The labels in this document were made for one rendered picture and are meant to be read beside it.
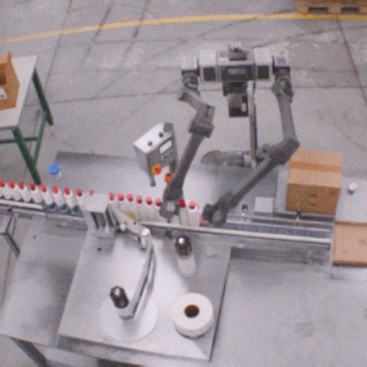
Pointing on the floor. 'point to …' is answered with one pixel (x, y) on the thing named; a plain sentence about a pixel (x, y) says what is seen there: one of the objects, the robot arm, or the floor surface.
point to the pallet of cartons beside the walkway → (332, 6)
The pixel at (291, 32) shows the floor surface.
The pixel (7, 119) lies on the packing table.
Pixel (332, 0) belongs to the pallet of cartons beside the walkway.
